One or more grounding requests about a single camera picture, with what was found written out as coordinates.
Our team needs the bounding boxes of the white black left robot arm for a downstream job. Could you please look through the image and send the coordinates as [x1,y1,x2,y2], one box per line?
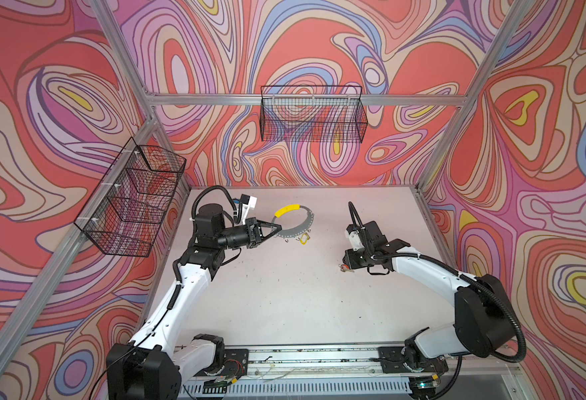
[106,203,282,399]

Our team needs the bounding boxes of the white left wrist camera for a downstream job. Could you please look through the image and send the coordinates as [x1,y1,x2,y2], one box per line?
[236,194,257,225]

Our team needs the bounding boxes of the black wire basket back wall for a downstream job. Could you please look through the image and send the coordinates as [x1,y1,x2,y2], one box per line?
[260,84,369,143]

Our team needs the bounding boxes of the black wire basket wall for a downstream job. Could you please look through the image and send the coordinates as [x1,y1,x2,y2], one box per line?
[260,84,369,143]
[75,144,186,258]

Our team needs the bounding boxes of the black wire basket left wall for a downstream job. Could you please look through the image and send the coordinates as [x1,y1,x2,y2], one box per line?
[75,144,186,258]

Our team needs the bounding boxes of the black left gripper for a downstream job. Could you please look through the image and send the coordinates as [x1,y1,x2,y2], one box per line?
[215,221,281,253]

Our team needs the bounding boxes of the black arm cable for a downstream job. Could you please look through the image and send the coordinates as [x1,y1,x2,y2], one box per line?
[191,185,239,226]
[347,201,528,400]

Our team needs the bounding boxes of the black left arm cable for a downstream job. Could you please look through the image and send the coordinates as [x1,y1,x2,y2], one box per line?
[191,185,239,226]

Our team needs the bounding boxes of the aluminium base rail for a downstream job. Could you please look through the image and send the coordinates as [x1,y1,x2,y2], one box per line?
[107,342,514,398]

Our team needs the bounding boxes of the grey keyring with yellow grip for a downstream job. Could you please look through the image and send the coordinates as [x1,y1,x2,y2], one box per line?
[271,203,314,241]

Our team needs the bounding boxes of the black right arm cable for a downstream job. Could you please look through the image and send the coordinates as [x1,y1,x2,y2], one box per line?
[347,201,528,400]

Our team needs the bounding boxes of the aluminium frame extrusion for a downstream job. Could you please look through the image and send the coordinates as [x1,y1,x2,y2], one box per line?
[0,1,542,399]

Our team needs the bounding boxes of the key with yellow tag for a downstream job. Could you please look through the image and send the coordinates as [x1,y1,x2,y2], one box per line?
[296,232,310,245]

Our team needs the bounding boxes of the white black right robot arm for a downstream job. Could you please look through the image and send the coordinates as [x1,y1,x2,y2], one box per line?
[343,221,525,373]

